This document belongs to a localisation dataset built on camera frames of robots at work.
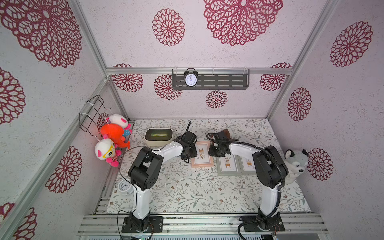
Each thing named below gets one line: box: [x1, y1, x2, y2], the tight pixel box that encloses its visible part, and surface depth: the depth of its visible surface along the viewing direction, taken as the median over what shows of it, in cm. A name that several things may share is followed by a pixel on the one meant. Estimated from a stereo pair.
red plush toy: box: [100, 123, 130, 149], surface depth 95 cm
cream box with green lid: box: [144, 128, 174, 150], surface depth 105 cm
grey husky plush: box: [284, 148, 309, 185], surface depth 78 cm
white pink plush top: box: [106, 113, 132, 130], surface depth 96 cm
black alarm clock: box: [184, 68, 199, 87], surface depth 92 cm
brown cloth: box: [223, 129, 231, 140], surface depth 111 cm
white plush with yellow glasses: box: [94, 134, 122, 168], surface depth 81 cm
